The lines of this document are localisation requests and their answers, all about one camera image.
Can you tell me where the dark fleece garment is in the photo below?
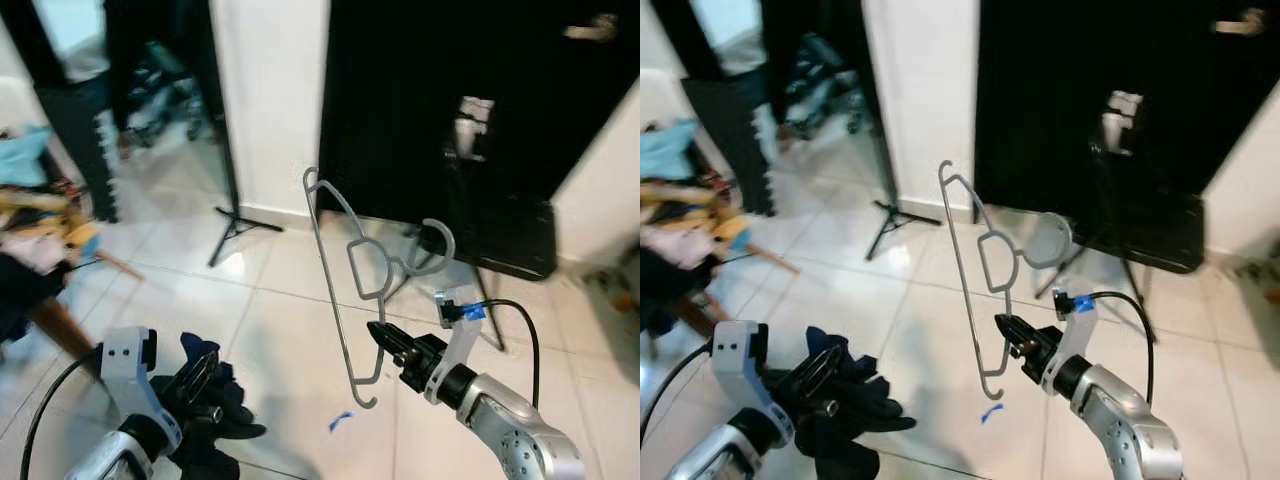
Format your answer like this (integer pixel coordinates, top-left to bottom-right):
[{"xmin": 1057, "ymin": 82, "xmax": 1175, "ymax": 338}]
[
  {"xmin": 165, "ymin": 332, "xmax": 269, "ymax": 480},
  {"xmin": 790, "ymin": 325, "xmax": 916, "ymax": 480}
]

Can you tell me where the grey wire clothes hanger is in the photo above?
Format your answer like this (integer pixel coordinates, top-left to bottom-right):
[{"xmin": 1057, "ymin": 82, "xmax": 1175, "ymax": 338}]
[
  {"xmin": 938, "ymin": 160, "xmax": 1076, "ymax": 401},
  {"xmin": 303, "ymin": 167, "xmax": 457, "ymax": 409}
]

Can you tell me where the black tripod stand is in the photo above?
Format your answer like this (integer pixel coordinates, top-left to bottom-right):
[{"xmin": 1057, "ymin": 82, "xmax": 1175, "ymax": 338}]
[
  {"xmin": 1035, "ymin": 155, "xmax": 1161, "ymax": 346},
  {"xmin": 208, "ymin": 150, "xmax": 286, "ymax": 269},
  {"xmin": 385, "ymin": 160, "xmax": 507, "ymax": 353},
  {"xmin": 865, "ymin": 145, "xmax": 946, "ymax": 263}
]

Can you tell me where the thin wooden stick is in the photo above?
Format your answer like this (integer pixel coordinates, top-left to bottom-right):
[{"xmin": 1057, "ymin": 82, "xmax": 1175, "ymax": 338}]
[
  {"xmin": 92, "ymin": 248, "xmax": 147, "ymax": 283},
  {"xmin": 745, "ymin": 240, "xmax": 803, "ymax": 277}
]

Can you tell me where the brown wooden leg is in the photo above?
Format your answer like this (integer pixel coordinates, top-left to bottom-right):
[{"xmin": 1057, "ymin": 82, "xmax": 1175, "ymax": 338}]
[
  {"xmin": 675, "ymin": 295, "xmax": 717, "ymax": 337},
  {"xmin": 28, "ymin": 295, "xmax": 101, "ymax": 366}
]

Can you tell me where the mustard yellow cloth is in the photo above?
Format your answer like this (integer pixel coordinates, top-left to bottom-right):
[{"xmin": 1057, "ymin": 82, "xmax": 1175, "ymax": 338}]
[
  {"xmin": 640, "ymin": 180, "xmax": 751, "ymax": 256},
  {"xmin": 0, "ymin": 185, "xmax": 101, "ymax": 263}
]

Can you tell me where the black cloth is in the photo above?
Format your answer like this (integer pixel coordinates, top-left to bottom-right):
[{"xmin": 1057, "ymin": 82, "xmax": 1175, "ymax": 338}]
[
  {"xmin": 640, "ymin": 248, "xmax": 713, "ymax": 339},
  {"xmin": 0, "ymin": 252, "xmax": 73, "ymax": 343}
]

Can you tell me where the pink cloth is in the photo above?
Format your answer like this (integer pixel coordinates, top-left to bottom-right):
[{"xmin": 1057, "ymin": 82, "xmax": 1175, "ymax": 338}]
[
  {"xmin": 645, "ymin": 225, "xmax": 721, "ymax": 271},
  {"xmin": 0, "ymin": 228, "xmax": 69, "ymax": 276}
]

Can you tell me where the black door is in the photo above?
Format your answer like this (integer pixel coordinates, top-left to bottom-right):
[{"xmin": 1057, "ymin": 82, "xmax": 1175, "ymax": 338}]
[
  {"xmin": 318, "ymin": 0, "xmax": 641, "ymax": 226},
  {"xmin": 975, "ymin": 0, "xmax": 1280, "ymax": 216}
]

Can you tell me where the black foam mat panel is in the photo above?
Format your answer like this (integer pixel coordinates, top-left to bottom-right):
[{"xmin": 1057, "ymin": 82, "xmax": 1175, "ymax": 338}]
[
  {"xmin": 35, "ymin": 75, "xmax": 123, "ymax": 223},
  {"xmin": 680, "ymin": 70, "xmax": 776, "ymax": 216}
]

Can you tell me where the teal cloth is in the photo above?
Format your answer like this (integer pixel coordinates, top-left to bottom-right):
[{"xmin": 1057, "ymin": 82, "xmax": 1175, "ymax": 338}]
[
  {"xmin": 640, "ymin": 120, "xmax": 698, "ymax": 183},
  {"xmin": 0, "ymin": 125, "xmax": 53, "ymax": 188}
]

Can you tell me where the teal wheeled cart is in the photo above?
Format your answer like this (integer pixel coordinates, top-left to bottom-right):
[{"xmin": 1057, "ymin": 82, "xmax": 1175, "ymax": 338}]
[
  {"xmin": 125, "ymin": 40, "xmax": 206, "ymax": 146},
  {"xmin": 785, "ymin": 35, "xmax": 866, "ymax": 136}
]

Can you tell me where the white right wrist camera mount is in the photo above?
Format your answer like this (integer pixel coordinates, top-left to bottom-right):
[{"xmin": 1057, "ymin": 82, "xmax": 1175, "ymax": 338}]
[
  {"xmin": 1048, "ymin": 288, "xmax": 1097, "ymax": 396},
  {"xmin": 433, "ymin": 287, "xmax": 491, "ymax": 404}
]

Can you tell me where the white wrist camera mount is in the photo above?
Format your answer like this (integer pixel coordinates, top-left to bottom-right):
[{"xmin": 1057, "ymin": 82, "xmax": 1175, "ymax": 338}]
[
  {"xmin": 1048, "ymin": 288, "xmax": 1097, "ymax": 396},
  {"xmin": 712, "ymin": 320, "xmax": 798, "ymax": 448},
  {"xmin": 433, "ymin": 287, "xmax": 491, "ymax": 404},
  {"xmin": 98, "ymin": 326, "xmax": 184, "ymax": 456}
]

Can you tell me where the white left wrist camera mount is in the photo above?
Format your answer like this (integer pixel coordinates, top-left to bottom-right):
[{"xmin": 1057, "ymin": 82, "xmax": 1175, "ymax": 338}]
[
  {"xmin": 98, "ymin": 326, "xmax": 184, "ymax": 456},
  {"xmin": 712, "ymin": 320, "xmax": 798, "ymax": 448}
]

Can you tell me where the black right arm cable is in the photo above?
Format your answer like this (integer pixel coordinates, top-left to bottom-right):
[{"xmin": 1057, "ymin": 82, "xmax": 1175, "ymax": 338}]
[
  {"xmin": 1083, "ymin": 291, "xmax": 1156, "ymax": 404},
  {"xmin": 465, "ymin": 298, "xmax": 542, "ymax": 409}
]

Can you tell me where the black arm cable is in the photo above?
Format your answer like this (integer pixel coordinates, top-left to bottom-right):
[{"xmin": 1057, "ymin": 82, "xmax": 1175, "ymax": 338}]
[
  {"xmin": 465, "ymin": 298, "xmax": 542, "ymax": 409},
  {"xmin": 18, "ymin": 345, "xmax": 103, "ymax": 480},
  {"xmin": 1083, "ymin": 291, "xmax": 1156, "ymax": 404},
  {"xmin": 640, "ymin": 338, "xmax": 716, "ymax": 451}
]

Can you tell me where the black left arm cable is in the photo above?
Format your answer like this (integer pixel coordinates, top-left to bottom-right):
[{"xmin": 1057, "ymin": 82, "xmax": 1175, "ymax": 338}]
[
  {"xmin": 18, "ymin": 345, "xmax": 103, "ymax": 480},
  {"xmin": 640, "ymin": 338, "xmax": 716, "ymax": 451}
]

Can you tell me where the small silver camera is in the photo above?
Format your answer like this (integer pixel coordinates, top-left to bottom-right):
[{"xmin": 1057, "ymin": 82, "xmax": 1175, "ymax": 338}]
[{"xmin": 1100, "ymin": 90, "xmax": 1146, "ymax": 156}]

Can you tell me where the silver door handle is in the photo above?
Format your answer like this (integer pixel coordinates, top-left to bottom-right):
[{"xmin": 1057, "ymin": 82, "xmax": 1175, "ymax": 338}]
[
  {"xmin": 1213, "ymin": 8, "xmax": 1269, "ymax": 37},
  {"xmin": 563, "ymin": 14, "xmax": 621, "ymax": 43}
]

